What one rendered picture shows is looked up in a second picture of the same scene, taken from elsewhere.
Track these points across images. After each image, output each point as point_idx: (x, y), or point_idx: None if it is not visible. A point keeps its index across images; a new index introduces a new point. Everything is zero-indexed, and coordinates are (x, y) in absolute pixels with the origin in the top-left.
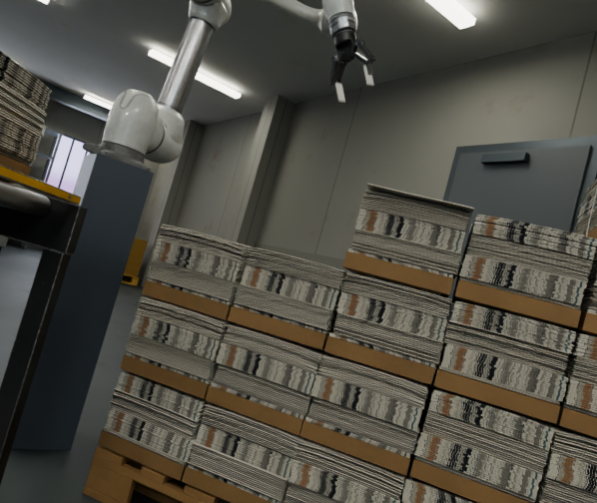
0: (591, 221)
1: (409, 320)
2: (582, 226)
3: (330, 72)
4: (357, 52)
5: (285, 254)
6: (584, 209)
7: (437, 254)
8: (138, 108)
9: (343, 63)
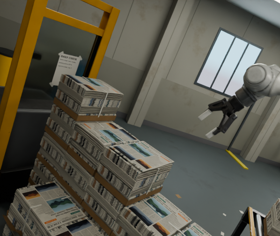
0: (98, 110)
1: None
2: (89, 110)
3: (229, 126)
4: (222, 105)
5: (178, 208)
6: (89, 102)
7: None
8: None
9: (225, 115)
